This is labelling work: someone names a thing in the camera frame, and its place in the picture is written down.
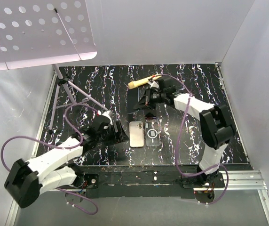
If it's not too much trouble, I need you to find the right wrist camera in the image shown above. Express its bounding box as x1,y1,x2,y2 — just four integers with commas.
147,78,159,89

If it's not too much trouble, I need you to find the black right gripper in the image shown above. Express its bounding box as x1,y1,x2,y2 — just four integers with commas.
134,88,166,111

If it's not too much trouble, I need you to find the wooden pestle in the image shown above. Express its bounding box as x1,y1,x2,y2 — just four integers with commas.
127,74,162,89

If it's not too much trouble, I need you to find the purple phone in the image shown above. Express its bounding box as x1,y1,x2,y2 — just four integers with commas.
144,111,157,119

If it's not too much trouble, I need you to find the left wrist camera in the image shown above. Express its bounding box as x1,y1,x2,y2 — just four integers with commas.
98,110,113,125

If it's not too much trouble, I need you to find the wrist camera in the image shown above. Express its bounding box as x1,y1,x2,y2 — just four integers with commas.
98,110,113,125
147,78,159,89

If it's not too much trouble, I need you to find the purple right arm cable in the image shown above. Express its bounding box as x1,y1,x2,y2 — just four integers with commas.
159,74,229,205

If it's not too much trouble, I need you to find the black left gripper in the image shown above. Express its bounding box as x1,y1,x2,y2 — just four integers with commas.
96,121,129,146

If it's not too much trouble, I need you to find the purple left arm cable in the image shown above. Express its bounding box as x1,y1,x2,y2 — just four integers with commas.
0,105,102,215

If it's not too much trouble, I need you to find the perforated white music stand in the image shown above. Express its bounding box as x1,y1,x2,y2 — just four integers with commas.
0,0,109,130

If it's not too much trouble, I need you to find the clear phone case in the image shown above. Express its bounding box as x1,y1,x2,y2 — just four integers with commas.
145,121,160,147

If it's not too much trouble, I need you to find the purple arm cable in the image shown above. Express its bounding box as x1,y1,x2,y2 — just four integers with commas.
159,74,229,205
0,105,102,215

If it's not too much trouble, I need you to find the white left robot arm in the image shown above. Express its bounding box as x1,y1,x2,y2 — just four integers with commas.
4,112,129,208

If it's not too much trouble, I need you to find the beige phone case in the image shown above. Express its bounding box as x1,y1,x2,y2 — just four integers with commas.
129,121,144,148

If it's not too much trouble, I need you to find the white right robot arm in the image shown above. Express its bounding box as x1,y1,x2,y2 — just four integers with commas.
128,74,236,187

